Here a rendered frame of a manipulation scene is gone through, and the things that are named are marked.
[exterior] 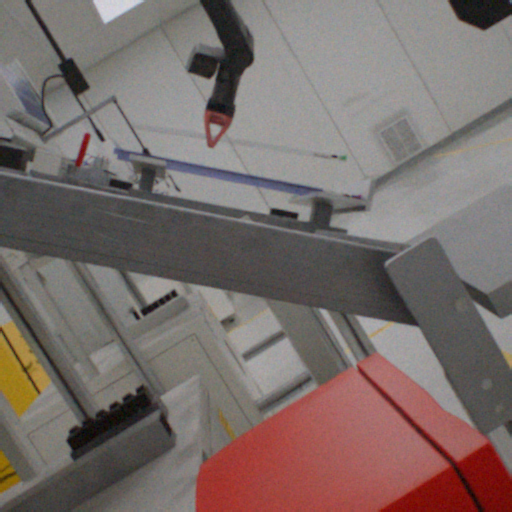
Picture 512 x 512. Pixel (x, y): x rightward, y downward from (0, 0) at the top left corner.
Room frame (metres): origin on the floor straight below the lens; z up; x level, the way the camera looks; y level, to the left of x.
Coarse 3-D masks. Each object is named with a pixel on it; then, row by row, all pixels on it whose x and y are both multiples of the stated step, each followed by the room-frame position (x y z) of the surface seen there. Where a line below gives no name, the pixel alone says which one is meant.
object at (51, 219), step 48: (0, 192) 0.61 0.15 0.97; (48, 192) 0.61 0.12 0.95; (96, 192) 0.61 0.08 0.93; (0, 240) 0.61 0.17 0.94; (48, 240) 0.61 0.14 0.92; (96, 240) 0.61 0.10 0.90; (144, 240) 0.61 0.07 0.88; (192, 240) 0.61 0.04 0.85; (240, 240) 0.62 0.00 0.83; (288, 240) 0.62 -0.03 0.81; (336, 240) 0.62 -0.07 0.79; (240, 288) 0.61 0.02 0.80; (288, 288) 0.62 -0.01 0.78; (336, 288) 0.62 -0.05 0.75; (384, 288) 0.62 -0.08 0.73
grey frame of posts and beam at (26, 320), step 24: (0, 264) 1.30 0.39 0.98; (0, 288) 1.30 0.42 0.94; (24, 312) 1.30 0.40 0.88; (336, 312) 1.32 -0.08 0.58; (24, 336) 1.30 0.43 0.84; (48, 336) 1.31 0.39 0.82; (360, 336) 1.32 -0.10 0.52; (48, 360) 1.31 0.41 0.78; (360, 360) 1.32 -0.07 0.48; (72, 384) 1.30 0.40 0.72; (72, 408) 1.30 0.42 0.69; (96, 408) 1.31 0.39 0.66; (480, 432) 0.60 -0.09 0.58; (504, 432) 0.58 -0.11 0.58; (504, 456) 0.58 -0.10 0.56
